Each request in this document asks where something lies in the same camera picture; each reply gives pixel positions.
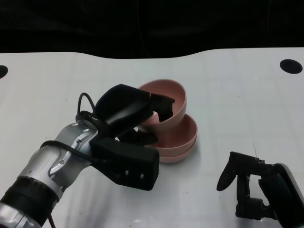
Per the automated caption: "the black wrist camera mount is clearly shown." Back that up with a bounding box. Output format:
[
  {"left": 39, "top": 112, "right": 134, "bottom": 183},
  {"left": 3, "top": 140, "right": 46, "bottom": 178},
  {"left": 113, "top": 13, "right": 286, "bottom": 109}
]
[{"left": 89, "top": 137, "right": 160, "bottom": 191}]

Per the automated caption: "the black backdrop cloth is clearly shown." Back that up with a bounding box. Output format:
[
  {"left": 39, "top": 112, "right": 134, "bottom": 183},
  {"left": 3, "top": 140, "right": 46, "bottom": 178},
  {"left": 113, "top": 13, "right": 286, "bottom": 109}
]
[{"left": 0, "top": 0, "right": 304, "bottom": 59}]

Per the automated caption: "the pink plastic bowl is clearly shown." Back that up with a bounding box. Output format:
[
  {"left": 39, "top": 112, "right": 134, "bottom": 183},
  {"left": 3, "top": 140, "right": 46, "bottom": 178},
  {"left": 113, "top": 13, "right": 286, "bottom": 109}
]
[
  {"left": 142, "top": 113, "right": 198, "bottom": 155},
  {"left": 137, "top": 79, "right": 188, "bottom": 136},
  {"left": 157, "top": 137, "right": 197, "bottom": 164}
]

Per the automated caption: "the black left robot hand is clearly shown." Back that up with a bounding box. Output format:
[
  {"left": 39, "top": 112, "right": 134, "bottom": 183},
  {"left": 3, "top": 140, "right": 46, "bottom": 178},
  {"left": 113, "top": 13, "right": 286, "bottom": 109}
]
[{"left": 94, "top": 84, "right": 176, "bottom": 147}]

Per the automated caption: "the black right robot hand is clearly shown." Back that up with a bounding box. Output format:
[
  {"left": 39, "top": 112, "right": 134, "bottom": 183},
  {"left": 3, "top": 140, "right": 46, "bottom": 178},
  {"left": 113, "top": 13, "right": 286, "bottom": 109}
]
[{"left": 216, "top": 151, "right": 304, "bottom": 228}]

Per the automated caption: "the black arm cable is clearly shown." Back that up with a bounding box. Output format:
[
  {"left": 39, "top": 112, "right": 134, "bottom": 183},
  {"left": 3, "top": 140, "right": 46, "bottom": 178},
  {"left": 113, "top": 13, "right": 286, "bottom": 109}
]
[{"left": 39, "top": 92, "right": 107, "bottom": 167}]

